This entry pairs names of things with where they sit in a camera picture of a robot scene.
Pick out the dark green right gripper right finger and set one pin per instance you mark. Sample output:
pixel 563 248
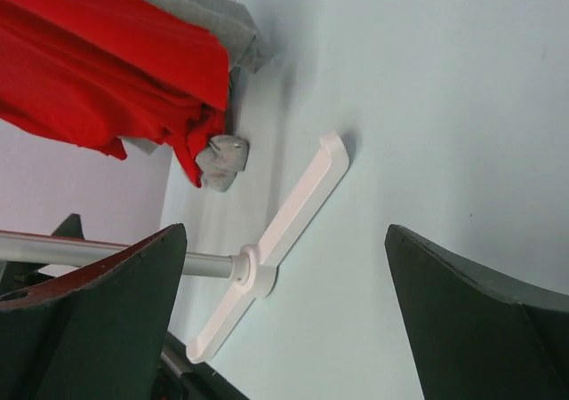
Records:
pixel 476 333

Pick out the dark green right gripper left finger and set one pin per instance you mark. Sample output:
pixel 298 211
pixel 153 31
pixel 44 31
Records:
pixel 97 332

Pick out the red t shirt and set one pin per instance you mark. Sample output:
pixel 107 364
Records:
pixel 92 73

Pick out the white clothes rack with poles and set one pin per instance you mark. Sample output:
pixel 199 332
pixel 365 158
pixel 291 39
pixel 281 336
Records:
pixel 252 272

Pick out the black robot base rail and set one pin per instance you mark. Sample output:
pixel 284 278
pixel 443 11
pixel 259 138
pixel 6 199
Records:
pixel 175 378

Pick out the grey t shirt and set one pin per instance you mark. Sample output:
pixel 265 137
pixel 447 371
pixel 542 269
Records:
pixel 224 156

